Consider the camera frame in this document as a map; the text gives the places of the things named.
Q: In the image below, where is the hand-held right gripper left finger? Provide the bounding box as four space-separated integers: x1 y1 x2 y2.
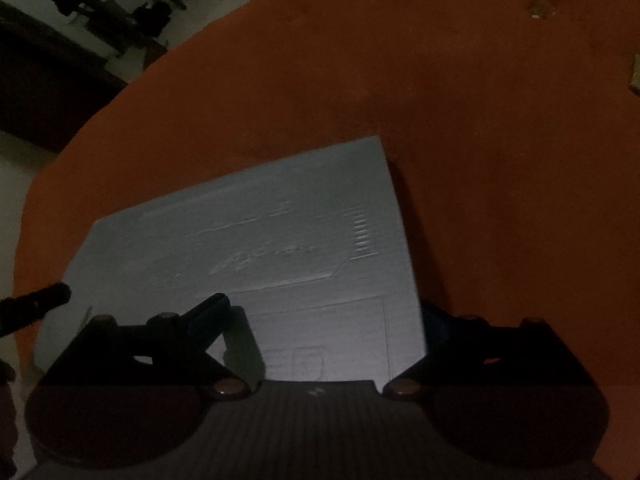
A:
37 293 251 402

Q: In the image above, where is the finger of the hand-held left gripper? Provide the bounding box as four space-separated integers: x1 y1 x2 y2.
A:
0 282 71 337

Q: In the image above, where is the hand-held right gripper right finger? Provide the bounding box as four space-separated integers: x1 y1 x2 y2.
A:
382 304 596 401

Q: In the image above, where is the white box lid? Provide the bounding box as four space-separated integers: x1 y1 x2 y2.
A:
35 135 431 396

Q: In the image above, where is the orange cloth covered desktop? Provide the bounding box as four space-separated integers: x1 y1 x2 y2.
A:
12 0 640 480

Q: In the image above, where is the dark wooden cabinet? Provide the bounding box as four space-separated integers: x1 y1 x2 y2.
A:
0 2 130 154

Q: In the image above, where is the dark side table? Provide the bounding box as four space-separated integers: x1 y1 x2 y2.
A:
20 0 173 68

